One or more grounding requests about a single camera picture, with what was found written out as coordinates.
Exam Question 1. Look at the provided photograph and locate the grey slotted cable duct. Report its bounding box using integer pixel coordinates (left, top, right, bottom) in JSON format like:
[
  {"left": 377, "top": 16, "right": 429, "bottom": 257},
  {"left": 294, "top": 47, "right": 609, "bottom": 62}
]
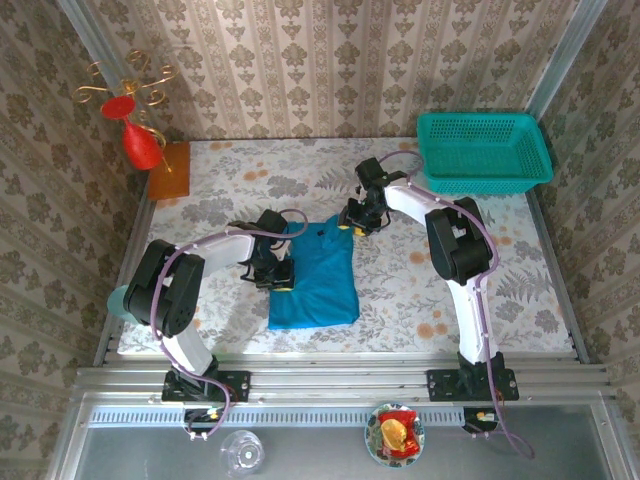
[{"left": 88, "top": 403, "right": 466, "bottom": 429}]

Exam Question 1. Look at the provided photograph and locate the teal plastic basket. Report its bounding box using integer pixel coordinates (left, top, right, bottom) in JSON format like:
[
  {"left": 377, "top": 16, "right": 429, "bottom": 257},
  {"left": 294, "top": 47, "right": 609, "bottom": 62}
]
[{"left": 417, "top": 112, "right": 555, "bottom": 196}]

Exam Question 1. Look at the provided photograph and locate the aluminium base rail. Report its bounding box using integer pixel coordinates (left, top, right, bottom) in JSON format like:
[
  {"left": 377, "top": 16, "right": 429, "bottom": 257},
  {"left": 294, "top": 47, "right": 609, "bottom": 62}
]
[{"left": 74, "top": 352, "right": 615, "bottom": 407}]

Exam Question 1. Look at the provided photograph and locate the blue t-shirt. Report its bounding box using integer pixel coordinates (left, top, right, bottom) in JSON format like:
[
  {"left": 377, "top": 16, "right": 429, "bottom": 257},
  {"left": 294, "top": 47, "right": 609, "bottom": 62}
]
[{"left": 267, "top": 219, "right": 362, "bottom": 332}]

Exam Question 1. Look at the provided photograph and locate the patterned plate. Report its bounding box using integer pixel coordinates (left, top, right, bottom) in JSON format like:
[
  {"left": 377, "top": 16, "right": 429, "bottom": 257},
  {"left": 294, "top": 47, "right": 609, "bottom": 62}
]
[{"left": 363, "top": 402, "right": 426, "bottom": 469}]

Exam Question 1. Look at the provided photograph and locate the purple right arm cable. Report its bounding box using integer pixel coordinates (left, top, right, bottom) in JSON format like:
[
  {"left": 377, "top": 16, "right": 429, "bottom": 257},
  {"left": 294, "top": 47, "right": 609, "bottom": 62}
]
[{"left": 379, "top": 149, "right": 537, "bottom": 461}]

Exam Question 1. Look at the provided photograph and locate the orange wooden board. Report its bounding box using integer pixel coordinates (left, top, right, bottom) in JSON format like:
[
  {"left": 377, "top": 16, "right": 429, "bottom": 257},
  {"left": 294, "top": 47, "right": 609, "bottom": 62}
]
[{"left": 148, "top": 142, "right": 193, "bottom": 202}]

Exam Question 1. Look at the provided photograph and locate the green translucent cup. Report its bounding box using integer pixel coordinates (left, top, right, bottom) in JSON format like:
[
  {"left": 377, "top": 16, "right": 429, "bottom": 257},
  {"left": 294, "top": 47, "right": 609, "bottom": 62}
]
[{"left": 106, "top": 285, "right": 134, "bottom": 319}]

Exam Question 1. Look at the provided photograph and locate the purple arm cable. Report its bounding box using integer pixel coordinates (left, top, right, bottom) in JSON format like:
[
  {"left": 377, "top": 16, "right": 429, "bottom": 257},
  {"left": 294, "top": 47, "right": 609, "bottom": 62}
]
[
  {"left": 149, "top": 208, "right": 309, "bottom": 442},
  {"left": 379, "top": 149, "right": 537, "bottom": 461}
]

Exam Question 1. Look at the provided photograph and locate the grey metal shelf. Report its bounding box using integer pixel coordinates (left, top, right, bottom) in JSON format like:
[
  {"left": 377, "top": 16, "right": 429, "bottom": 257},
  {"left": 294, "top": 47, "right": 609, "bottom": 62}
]
[{"left": 47, "top": 394, "right": 631, "bottom": 480}]

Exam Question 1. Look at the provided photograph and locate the black base connector block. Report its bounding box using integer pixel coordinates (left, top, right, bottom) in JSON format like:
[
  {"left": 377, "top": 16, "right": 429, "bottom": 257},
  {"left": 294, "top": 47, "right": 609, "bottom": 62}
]
[
  {"left": 462, "top": 407, "right": 501, "bottom": 434},
  {"left": 183, "top": 407, "right": 226, "bottom": 427}
]

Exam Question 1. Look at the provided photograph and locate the gold wire scroll stand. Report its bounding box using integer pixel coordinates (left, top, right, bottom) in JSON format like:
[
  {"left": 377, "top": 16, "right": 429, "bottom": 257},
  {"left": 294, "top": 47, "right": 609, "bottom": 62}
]
[{"left": 72, "top": 48, "right": 182, "bottom": 174}]

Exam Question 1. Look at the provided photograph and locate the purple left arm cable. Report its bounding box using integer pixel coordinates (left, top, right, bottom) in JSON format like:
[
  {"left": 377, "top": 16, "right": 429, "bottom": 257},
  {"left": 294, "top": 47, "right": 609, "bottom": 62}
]
[{"left": 149, "top": 208, "right": 309, "bottom": 442}]

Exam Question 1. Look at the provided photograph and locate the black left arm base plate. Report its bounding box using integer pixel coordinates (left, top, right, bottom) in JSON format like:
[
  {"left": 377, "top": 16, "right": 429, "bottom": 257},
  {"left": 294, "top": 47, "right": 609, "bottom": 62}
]
[{"left": 161, "top": 369, "right": 252, "bottom": 404}]

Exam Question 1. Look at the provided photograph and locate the red goblet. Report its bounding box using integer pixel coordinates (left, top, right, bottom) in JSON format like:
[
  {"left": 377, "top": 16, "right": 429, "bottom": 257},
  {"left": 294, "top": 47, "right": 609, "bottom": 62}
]
[{"left": 100, "top": 95, "right": 166, "bottom": 172}]

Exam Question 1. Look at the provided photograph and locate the red snack packet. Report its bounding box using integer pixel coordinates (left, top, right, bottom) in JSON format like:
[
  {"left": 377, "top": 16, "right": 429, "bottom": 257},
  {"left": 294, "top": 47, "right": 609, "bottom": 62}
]
[{"left": 377, "top": 409, "right": 419, "bottom": 459}]

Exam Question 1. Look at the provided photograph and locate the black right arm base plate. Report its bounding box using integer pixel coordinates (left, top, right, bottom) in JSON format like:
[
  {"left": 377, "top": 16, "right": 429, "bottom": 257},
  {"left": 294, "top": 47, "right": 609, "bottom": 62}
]
[{"left": 426, "top": 368, "right": 520, "bottom": 403}]

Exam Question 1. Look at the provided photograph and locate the aluminium frame post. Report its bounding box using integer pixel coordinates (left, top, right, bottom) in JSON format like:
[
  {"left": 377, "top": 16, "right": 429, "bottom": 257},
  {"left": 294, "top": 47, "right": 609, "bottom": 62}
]
[
  {"left": 57, "top": 0, "right": 134, "bottom": 96},
  {"left": 524, "top": 0, "right": 609, "bottom": 119}
]

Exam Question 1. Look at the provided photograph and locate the floral tablecloth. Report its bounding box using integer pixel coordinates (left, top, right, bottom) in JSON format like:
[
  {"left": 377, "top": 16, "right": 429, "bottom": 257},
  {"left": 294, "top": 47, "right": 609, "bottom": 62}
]
[{"left": 119, "top": 137, "right": 574, "bottom": 357}]

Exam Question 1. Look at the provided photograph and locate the clear glass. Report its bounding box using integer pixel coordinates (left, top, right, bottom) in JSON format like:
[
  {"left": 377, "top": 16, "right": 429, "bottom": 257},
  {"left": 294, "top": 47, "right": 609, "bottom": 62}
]
[{"left": 218, "top": 429, "right": 265, "bottom": 479}]

